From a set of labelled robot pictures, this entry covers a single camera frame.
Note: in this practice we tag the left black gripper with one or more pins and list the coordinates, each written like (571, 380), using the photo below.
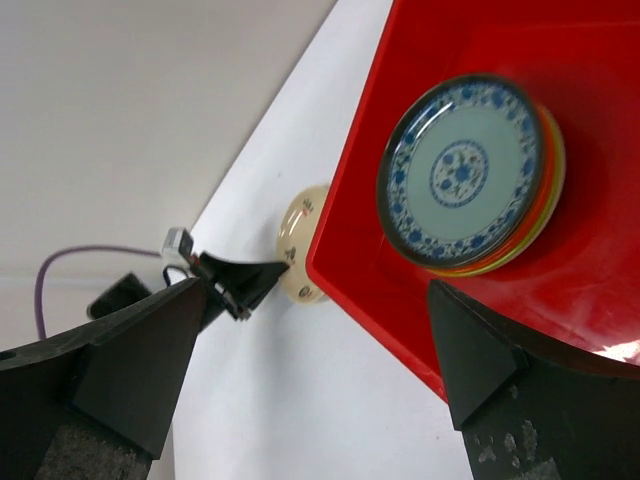
(233, 288)

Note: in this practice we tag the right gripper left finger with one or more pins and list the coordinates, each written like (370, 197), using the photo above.
(97, 401)

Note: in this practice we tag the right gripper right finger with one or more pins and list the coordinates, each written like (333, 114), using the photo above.
(528, 405)

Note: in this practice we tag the beige floral plate back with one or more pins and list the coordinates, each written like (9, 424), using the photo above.
(293, 242)

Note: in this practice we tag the green plate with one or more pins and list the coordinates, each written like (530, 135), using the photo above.
(557, 180)

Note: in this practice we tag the blue patterned plate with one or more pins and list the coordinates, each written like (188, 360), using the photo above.
(460, 171)

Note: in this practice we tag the orange plate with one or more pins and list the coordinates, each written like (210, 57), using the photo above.
(552, 160)

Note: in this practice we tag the red plastic bin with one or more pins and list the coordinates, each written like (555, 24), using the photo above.
(579, 280)

